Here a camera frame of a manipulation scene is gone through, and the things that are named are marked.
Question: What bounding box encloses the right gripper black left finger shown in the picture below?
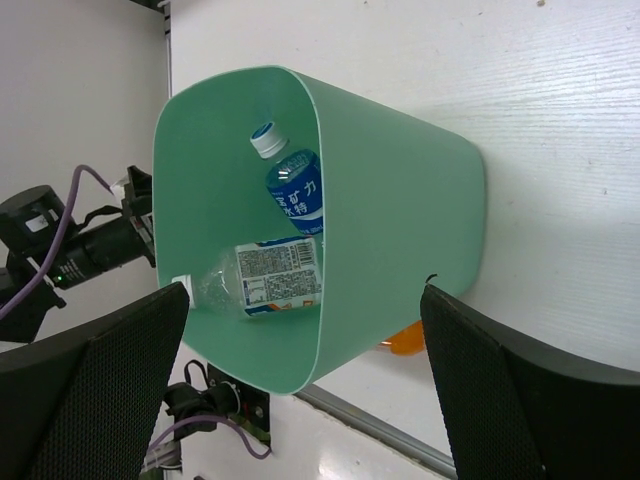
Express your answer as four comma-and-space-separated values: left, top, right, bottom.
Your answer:
1, 283, 189, 479

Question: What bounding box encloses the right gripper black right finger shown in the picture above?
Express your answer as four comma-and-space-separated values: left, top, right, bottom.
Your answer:
420, 275, 639, 479

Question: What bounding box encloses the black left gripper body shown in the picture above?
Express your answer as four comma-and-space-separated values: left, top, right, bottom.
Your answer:
49, 166, 155, 290

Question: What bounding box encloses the orange juice bottle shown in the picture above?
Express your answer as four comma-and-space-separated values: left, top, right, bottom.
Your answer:
377, 321, 425, 356

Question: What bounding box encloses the white orange label clear bottle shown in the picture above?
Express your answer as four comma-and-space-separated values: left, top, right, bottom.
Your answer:
171, 236, 322, 318

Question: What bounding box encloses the blue label clear bottle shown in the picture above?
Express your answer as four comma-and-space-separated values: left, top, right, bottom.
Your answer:
250, 121, 324, 236

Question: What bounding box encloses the green plastic bin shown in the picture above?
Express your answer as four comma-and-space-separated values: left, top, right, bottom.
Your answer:
152, 66, 486, 394

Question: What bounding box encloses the aluminium table edge rail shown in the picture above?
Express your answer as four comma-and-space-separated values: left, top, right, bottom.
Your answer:
294, 385, 458, 479

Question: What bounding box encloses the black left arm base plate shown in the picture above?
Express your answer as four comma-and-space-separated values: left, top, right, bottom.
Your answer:
163, 359, 271, 447

